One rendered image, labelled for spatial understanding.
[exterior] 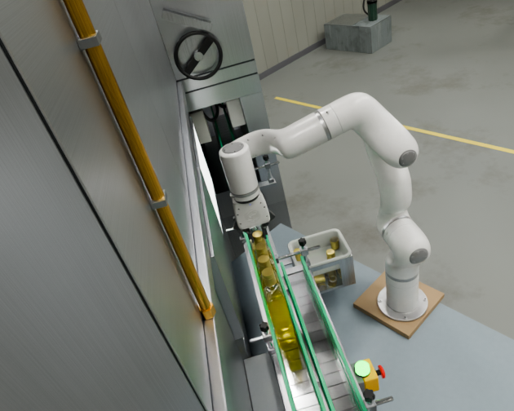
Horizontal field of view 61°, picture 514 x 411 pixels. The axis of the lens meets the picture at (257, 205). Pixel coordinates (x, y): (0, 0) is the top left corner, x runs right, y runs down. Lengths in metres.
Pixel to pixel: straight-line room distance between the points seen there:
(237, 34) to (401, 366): 1.50
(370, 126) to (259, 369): 0.78
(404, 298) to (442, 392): 0.33
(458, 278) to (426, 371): 1.38
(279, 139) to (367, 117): 0.24
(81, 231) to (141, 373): 0.24
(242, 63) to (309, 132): 0.97
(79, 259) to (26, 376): 0.20
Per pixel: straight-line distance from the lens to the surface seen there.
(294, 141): 1.19
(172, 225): 0.72
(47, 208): 0.46
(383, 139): 1.25
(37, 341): 0.59
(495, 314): 2.88
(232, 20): 2.05
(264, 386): 1.37
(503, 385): 1.74
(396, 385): 1.69
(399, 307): 1.79
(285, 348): 1.43
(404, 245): 1.50
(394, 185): 1.40
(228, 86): 2.12
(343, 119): 1.21
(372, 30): 6.45
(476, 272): 3.07
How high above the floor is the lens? 2.21
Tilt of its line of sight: 36 degrees down
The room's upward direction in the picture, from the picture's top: 15 degrees counter-clockwise
